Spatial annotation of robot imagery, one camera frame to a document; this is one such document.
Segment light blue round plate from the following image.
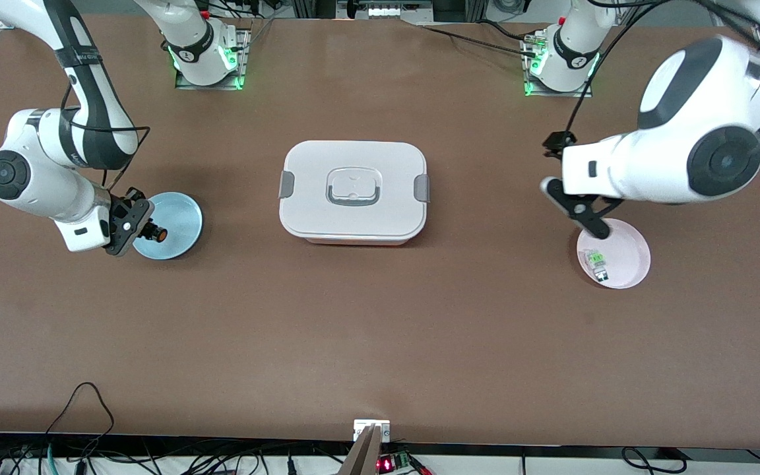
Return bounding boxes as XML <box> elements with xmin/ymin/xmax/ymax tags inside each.
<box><xmin>131</xmin><ymin>192</ymin><xmax>203</xmax><ymax>261</ymax></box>

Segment pink round plate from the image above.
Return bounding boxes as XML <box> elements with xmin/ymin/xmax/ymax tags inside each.
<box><xmin>577</xmin><ymin>218</ymin><xmax>651</xmax><ymax>290</ymax></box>

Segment white lunch box grey clasps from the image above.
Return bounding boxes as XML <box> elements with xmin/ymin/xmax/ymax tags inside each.
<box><xmin>278</xmin><ymin>140</ymin><xmax>431</xmax><ymax>246</ymax></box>

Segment grey metal bar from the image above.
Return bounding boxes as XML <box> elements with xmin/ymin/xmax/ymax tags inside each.
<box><xmin>339</xmin><ymin>426</ymin><xmax>385</xmax><ymax>475</ymax></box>

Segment red led display module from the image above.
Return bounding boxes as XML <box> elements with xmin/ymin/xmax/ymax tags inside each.
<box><xmin>377</xmin><ymin>451</ymin><xmax>415</xmax><ymax>474</ymax></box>

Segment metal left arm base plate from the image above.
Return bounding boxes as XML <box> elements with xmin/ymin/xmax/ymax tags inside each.
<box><xmin>521</xmin><ymin>32</ymin><xmax>596</xmax><ymax>99</ymax></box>

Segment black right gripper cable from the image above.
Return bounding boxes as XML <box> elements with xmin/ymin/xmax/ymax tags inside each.
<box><xmin>59</xmin><ymin>82</ymin><xmax>151</xmax><ymax>193</ymax></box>

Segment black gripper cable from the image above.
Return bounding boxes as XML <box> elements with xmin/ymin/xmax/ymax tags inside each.
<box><xmin>59</xmin><ymin>82</ymin><xmax>151</xmax><ymax>193</ymax></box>
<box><xmin>561</xmin><ymin>0</ymin><xmax>760</xmax><ymax>137</ymax></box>

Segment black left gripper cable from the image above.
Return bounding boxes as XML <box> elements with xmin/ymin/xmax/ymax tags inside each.
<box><xmin>561</xmin><ymin>0</ymin><xmax>760</xmax><ymax>137</ymax></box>

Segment green push button switch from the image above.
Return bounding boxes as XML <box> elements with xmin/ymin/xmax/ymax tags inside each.
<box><xmin>585</xmin><ymin>248</ymin><xmax>610</xmax><ymax>283</ymax></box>

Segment black table cable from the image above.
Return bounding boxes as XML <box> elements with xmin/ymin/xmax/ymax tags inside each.
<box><xmin>413</xmin><ymin>20</ymin><xmax>542</xmax><ymax>60</ymax></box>

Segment black looped cable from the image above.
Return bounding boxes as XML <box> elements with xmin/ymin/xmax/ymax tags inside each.
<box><xmin>46</xmin><ymin>381</ymin><xmax>115</xmax><ymax>453</ymax></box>

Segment black velcro cable strap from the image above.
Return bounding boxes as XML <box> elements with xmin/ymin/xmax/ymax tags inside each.
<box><xmin>56</xmin><ymin>49</ymin><xmax>106</xmax><ymax>69</ymax></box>

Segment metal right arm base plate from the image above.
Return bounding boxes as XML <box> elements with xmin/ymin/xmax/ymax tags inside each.
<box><xmin>174</xmin><ymin>26</ymin><xmax>253</xmax><ymax>91</ymax></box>

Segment aluminium frame rack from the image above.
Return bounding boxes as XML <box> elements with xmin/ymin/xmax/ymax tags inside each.
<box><xmin>290</xmin><ymin>0</ymin><xmax>488</xmax><ymax>22</ymax></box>

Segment black coiled cable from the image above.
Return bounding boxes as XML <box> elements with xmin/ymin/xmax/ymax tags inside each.
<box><xmin>620</xmin><ymin>447</ymin><xmax>685</xmax><ymax>474</ymax></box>

